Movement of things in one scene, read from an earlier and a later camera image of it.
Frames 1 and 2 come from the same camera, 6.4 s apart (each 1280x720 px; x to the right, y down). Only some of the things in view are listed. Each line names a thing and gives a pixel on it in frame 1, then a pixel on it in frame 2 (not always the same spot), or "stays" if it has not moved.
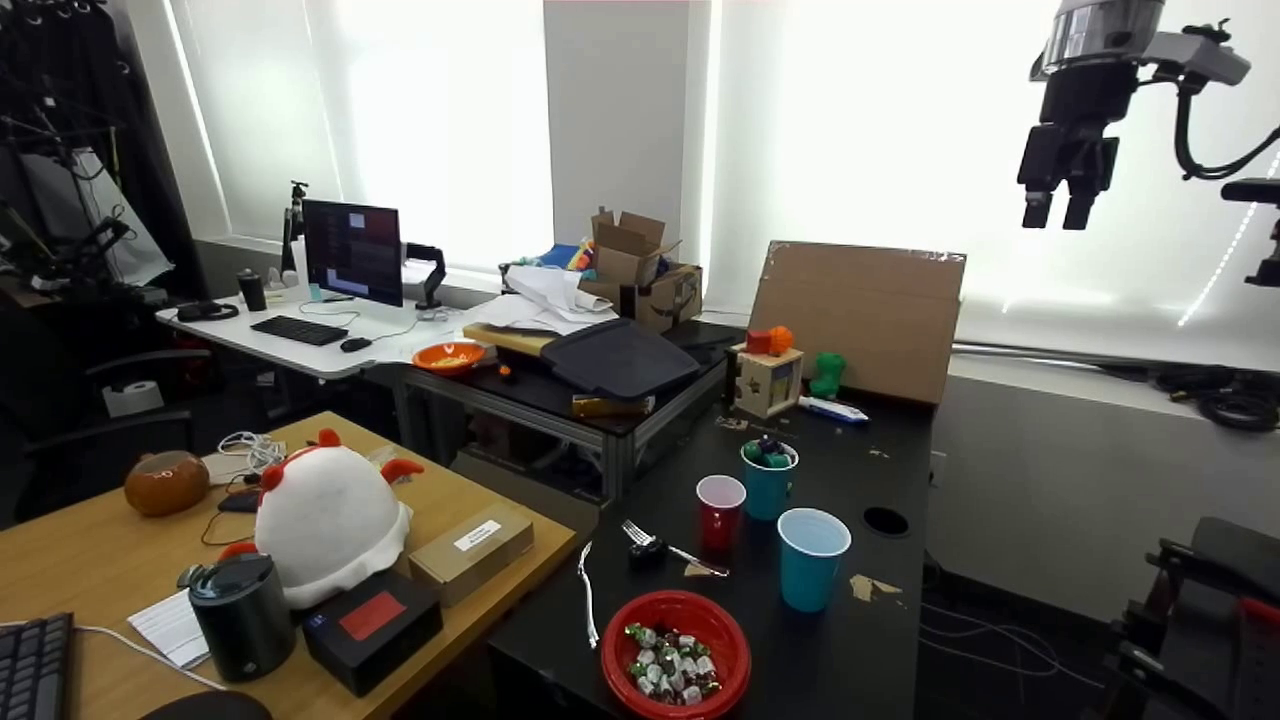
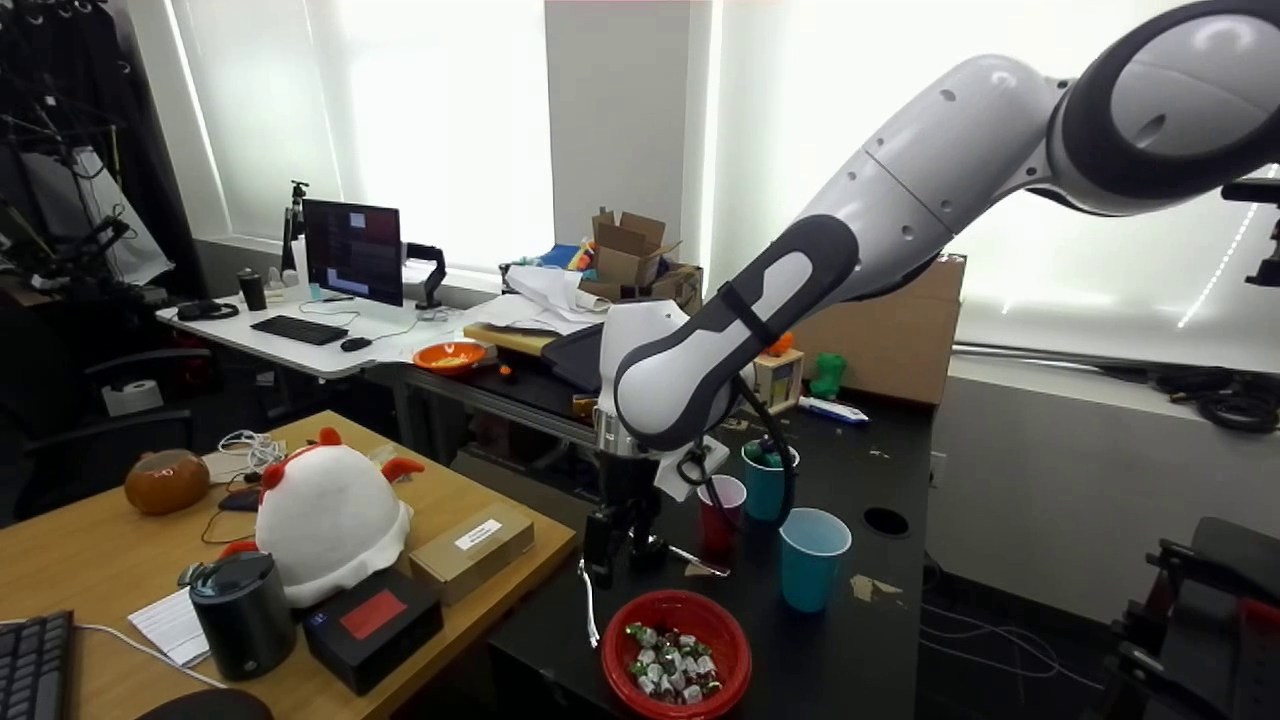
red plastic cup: (720, 496) stays
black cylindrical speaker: (244, 619) stays
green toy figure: (826, 374) stays
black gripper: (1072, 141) to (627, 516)
